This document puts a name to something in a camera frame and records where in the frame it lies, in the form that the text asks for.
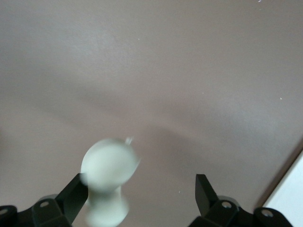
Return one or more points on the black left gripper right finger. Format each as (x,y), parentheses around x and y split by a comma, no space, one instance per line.
(206,198)

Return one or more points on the white steamed bun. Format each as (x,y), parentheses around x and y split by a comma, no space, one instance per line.
(109,165)

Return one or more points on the white tray with bear drawing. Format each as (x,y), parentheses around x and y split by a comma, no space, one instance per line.
(288,189)

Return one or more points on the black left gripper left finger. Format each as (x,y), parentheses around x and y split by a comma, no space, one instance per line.
(71,201)

